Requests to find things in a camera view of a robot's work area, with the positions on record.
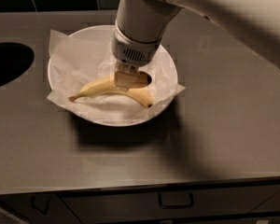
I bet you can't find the left grey cabinet door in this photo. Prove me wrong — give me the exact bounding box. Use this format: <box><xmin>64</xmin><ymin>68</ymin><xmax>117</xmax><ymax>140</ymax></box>
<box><xmin>0</xmin><ymin>194</ymin><xmax>81</xmax><ymax>224</ymax></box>

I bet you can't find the round black sink opening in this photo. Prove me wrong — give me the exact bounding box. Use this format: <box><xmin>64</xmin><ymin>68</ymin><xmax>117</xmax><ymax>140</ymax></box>
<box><xmin>0</xmin><ymin>42</ymin><xmax>35</xmax><ymax>87</ymax></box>

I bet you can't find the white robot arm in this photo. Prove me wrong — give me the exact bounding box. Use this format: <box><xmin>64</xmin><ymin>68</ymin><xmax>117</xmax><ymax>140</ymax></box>
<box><xmin>112</xmin><ymin>0</ymin><xmax>280</xmax><ymax>89</ymax></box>

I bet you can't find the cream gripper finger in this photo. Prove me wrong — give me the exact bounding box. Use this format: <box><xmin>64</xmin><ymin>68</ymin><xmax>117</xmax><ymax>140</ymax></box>
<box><xmin>114</xmin><ymin>71</ymin><xmax>150</xmax><ymax>90</ymax></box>
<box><xmin>115</xmin><ymin>62</ymin><xmax>138</xmax><ymax>76</ymax></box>

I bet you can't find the grey drawer front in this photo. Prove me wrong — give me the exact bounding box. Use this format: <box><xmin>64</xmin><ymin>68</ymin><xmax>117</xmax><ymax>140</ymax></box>
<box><xmin>62</xmin><ymin>185</ymin><xmax>280</xmax><ymax>224</ymax></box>

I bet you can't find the white bowl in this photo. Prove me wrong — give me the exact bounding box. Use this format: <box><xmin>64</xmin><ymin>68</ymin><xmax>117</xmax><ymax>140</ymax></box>
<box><xmin>47</xmin><ymin>24</ymin><xmax>179</xmax><ymax>128</ymax></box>

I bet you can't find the yellow banana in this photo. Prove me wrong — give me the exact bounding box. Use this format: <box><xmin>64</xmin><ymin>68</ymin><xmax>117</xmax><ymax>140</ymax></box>
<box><xmin>68</xmin><ymin>71</ymin><xmax>154</xmax><ymax>108</ymax></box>

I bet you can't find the black drawer handle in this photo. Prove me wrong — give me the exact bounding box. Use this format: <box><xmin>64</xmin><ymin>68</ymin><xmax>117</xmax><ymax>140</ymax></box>
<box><xmin>158</xmin><ymin>191</ymin><xmax>194</xmax><ymax>209</ymax></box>

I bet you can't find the left black cabinet handle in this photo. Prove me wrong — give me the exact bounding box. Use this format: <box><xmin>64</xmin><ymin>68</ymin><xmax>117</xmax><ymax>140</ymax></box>
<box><xmin>30</xmin><ymin>195</ymin><xmax>49</xmax><ymax>216</ymax></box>

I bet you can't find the white crumpled paper liner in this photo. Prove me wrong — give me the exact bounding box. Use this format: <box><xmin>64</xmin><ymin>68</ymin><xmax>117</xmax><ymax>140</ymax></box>
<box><xmin>46</xmin><ymin>29</ymin><xmax>187</xmax><ymax>125</ymax></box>

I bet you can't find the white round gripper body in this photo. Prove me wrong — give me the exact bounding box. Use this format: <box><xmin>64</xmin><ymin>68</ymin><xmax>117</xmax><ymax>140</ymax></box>
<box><xmin>111</xmin><ymin>20</ymin><xmax>161</xmax><ymax>67</ymax></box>

